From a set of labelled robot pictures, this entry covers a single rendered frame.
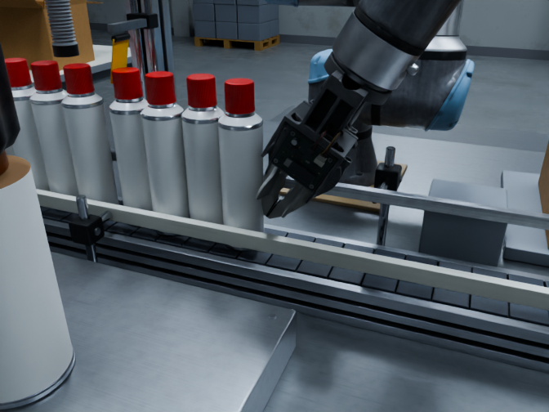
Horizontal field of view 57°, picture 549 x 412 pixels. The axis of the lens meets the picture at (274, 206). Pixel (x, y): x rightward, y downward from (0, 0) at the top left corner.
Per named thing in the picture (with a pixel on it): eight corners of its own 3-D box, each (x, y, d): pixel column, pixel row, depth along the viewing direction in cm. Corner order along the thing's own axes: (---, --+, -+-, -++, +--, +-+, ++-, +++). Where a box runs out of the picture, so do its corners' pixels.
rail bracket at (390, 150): (359, 280, 66) (369, 162, 59) (370, 253, 72) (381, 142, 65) (383, 285, 65) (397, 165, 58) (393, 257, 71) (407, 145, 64)
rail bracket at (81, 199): (79, 283, 65) (62, 199, 60) (95, 270, 68) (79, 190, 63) (100, 288, 64) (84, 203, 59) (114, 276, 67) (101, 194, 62)
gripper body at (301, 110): (255, 158, 52) (314, 58, 45) (283, 134, 59) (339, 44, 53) (315, 203, 52) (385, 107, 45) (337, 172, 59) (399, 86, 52)
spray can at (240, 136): (218, 249, 63) (208, 85, 54) (230, 230, 68) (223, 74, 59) (259, 254, 62) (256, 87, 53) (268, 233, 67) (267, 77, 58)
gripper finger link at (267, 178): (230, 217, 58) (266, 157, 53) (251, 196, 63) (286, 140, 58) (252, 233, 58) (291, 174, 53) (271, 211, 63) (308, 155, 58)
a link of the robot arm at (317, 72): (314, 112, 98) (317, 39, 92) (385, 118, 95) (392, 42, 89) (299, 131, 88) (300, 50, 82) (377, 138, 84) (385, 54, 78)
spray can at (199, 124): (182, 233, 67) (168, 76, 58) (211, 219, 71) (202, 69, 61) (210, 246, 64) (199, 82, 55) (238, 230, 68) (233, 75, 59)
